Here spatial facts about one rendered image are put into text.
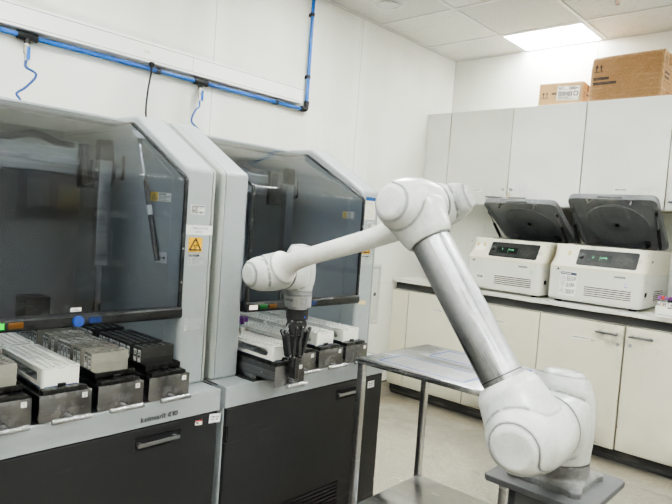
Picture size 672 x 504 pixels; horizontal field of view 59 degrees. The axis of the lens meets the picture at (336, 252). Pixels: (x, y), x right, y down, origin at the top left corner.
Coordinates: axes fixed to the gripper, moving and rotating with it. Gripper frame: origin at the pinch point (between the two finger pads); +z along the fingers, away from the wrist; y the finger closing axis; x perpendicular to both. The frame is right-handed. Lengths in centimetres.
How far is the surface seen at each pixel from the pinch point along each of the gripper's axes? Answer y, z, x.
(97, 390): 62, 0, -11
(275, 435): -4.0, 27.5, -11.1
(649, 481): -219, 80, 60
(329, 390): -31.0, 15.7, -11.0
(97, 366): 59, -4, -18
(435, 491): -59, 52, 23
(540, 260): -230, -34, -17
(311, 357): -19.6, 1.3, -10.9
